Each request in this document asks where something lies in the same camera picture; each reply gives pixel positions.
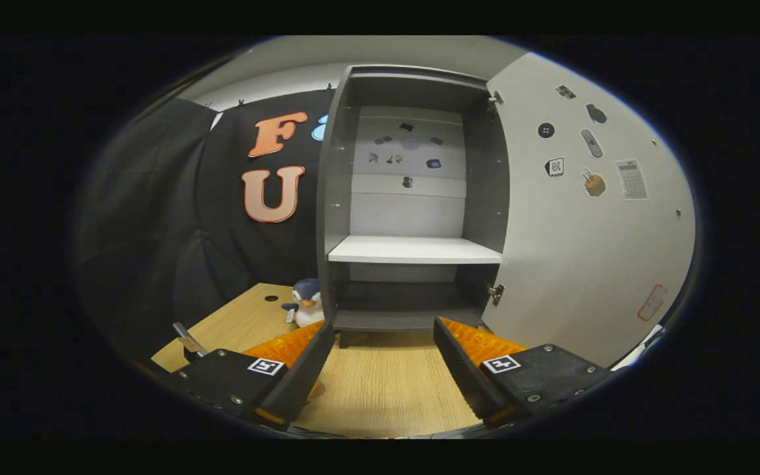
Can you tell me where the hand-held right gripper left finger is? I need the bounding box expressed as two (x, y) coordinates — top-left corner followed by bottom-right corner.
(168, 319), (336, 429)

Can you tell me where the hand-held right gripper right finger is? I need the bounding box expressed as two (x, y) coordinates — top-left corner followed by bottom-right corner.
(433, 317), (613, 429)

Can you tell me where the light grey cabinet door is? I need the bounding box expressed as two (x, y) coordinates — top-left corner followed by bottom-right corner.
(481, 51), (696, 369)

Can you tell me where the dark grey cabinet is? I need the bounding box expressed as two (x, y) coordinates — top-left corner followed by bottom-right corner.
(316, 64), (509, 349)

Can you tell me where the white cabinet shelf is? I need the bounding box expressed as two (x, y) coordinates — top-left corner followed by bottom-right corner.
(327, 236), (503, 265)

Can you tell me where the blue penguin plush toy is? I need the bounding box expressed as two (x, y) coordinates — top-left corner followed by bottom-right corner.
(280, 277), (325, 329)

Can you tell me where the black backdrop cloth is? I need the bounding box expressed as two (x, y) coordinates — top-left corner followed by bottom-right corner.
(77, 89), (338, 364)

